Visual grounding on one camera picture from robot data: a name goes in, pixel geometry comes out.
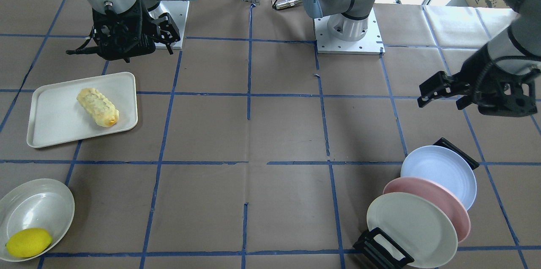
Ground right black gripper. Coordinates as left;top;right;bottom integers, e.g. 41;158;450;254
66;0;181;62

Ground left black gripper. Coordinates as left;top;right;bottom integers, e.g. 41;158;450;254
417;45;539;117

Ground blue plate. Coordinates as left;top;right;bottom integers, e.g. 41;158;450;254
400;145;477;210

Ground yellow bread loaf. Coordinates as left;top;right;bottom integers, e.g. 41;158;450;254
76;87;119;128

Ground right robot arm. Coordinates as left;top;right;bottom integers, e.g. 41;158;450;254
66;0;194;62

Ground pink plate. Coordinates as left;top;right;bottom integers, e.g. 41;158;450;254
383;177;471;243

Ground cream plate in rack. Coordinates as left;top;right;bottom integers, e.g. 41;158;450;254
366;192;458;268

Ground cream round plate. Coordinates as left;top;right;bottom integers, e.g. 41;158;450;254
0;179;75;263

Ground silver metal cylinder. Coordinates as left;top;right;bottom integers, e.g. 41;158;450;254
273;0;303;11

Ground white rectangular tray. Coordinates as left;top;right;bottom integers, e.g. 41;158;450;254
27;71;138;148

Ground brown paper table mat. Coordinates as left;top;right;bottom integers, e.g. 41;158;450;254
1;0;540;269

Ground black dish rack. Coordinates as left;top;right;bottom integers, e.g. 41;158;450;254
353;138;479;269

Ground yellow lemon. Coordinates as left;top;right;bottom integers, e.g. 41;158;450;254
6;228;53;258

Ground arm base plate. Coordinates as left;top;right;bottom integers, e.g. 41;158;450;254
314;9;386;55
149;1;190;49

